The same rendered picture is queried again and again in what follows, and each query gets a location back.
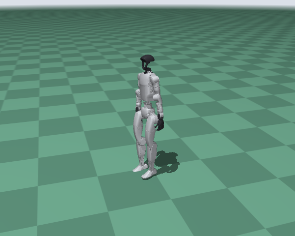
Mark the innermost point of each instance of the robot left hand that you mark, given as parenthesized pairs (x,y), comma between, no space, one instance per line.
(160,123)

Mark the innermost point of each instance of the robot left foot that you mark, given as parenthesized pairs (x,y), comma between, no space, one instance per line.
(149,173)

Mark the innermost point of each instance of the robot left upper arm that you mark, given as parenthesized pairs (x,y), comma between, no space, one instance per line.
(155,82)

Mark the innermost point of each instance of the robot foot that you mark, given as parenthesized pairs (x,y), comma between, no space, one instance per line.
(139,168)
(149,173)

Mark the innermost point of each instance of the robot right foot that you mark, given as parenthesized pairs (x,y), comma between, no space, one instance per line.
(139,168)

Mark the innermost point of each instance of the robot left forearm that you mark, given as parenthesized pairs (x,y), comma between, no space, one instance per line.
(159,106)

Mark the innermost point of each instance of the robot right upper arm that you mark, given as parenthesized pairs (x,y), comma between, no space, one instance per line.
(138,90)

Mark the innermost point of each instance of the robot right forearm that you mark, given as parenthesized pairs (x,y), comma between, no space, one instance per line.
(138,102)

